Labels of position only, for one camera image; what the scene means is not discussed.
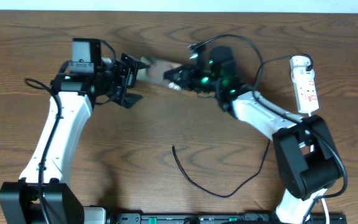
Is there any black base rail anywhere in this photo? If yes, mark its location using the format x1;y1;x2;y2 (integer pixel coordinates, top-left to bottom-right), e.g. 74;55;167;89
109;211;347;224

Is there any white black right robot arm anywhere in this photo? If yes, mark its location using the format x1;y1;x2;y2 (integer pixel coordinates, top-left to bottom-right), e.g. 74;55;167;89
163;47;348;223

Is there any white charger adapter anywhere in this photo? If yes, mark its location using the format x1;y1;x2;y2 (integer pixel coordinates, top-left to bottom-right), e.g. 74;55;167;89
290;55;313;71

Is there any white power strip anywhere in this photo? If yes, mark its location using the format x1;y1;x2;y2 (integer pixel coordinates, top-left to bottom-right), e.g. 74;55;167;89
291;67;319;114

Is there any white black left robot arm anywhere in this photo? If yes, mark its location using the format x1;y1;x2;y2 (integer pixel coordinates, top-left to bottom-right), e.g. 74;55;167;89
0;54;149;223

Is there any black charging cable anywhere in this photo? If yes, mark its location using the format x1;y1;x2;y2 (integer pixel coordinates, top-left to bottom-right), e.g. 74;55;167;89
171;53;314;199

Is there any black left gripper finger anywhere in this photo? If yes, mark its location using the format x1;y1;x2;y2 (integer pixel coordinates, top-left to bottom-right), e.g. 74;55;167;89
121;53;150;73
121;93;143;109

